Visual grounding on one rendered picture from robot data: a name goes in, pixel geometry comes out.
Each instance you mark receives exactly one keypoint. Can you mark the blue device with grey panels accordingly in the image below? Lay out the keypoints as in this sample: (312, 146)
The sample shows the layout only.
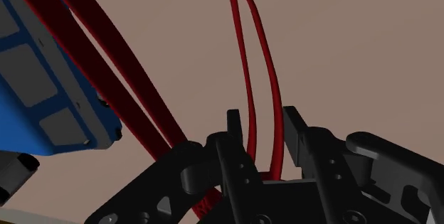
(24, 126)

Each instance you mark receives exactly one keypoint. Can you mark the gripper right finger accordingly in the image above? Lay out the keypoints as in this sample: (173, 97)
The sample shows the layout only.
(381, 167)

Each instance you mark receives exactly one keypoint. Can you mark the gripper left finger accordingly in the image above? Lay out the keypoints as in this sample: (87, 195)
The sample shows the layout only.
(166, 178)

